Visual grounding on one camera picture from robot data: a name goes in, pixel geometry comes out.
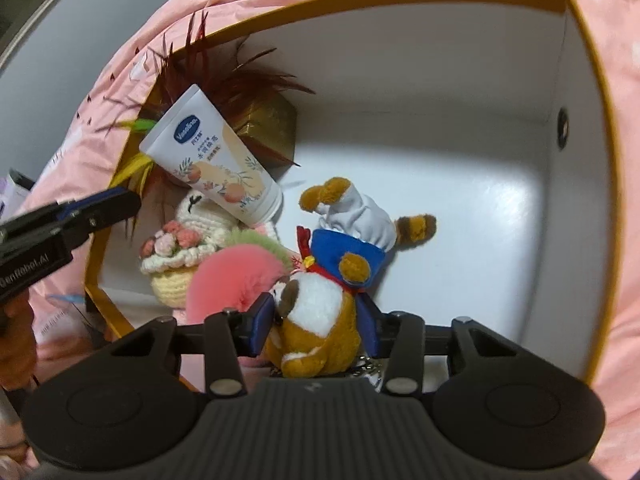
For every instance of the pink printed duvet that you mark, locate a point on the pink printed duvet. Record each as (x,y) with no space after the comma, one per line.
(175,10)

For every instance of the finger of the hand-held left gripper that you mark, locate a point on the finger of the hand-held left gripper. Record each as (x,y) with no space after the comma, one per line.
(100,207)

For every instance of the white purple carton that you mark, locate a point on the white purple carton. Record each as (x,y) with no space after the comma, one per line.
(15,195)

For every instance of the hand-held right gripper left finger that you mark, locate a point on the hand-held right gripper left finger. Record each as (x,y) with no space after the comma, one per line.
(261,324)

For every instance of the small brown box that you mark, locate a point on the small brown box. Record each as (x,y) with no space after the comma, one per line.
(272,125)

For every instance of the pink plastic packet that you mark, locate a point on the pink plastic packet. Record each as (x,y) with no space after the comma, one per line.
(55,320)

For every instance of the orange cardboard box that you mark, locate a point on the orange cardboard box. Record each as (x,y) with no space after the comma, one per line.
(450,135)

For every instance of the person's left hand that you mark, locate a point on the person's left hand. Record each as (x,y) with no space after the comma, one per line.
(15,345)

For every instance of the crochet bunny flower basket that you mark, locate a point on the crochet bunny flower basket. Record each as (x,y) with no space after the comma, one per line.
(200,215)

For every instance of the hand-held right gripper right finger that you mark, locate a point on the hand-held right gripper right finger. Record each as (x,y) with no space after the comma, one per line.
(371,327)

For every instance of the white lotion tube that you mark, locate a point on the white lotion tube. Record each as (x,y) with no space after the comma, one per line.
(210,150)

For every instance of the dark red feather toy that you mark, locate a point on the dark red feather toy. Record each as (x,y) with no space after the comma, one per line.
(240,80)

